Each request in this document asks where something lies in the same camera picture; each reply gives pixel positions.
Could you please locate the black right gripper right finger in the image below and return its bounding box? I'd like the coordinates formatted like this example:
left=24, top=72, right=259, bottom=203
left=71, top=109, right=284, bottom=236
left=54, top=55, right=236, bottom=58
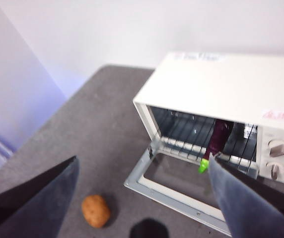
left=208, top=151, right=284, bottom=238

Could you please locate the brown potato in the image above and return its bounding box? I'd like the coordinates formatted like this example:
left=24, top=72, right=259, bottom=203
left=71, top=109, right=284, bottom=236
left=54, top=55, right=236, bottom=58
left=81, top=194, right=112, bottom=228

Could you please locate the white Toshiba toaster oven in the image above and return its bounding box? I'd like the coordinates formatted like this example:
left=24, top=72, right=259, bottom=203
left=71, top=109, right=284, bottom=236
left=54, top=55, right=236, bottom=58
left=123, top=51, right=284, bottom=236

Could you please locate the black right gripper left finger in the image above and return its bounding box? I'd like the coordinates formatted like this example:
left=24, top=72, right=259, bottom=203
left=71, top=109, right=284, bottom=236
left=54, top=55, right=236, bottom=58
left=0, top=155, right=80, bottom=238

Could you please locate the metal wire oven rack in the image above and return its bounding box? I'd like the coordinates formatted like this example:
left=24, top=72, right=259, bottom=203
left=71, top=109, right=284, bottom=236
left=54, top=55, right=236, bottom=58
left=154, top=116, right=259, bottom=174

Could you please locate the black rounded camera mount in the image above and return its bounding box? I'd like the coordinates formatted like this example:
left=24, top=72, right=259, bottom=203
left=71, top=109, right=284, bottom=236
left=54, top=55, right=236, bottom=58
left=129, top=218, right=169, bottom=238

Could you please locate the beige oven knob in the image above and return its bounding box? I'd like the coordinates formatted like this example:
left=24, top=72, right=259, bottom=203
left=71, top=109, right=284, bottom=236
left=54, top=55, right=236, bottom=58
left=267, top=139, right=284, bottom=158
left=266, top=161, right=284, bottom=180

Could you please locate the white glass oven door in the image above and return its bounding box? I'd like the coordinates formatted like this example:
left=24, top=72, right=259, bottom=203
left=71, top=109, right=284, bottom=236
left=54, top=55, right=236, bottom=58
left=123, top=146, right=232, bottom=236

